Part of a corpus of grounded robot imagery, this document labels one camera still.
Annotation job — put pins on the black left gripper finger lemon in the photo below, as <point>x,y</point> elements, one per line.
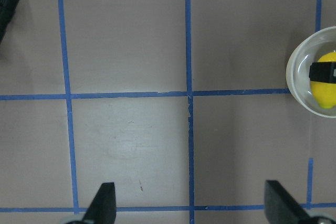
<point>322,72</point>

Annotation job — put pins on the left gripper own black finger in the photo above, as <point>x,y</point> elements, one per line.
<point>103,207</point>
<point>280,206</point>

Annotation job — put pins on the yellow lemon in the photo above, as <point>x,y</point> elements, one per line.
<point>324,93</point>

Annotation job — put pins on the white bowl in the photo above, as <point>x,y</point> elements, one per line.
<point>297,70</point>

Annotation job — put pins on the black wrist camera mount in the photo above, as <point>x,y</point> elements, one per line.
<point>8,8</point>

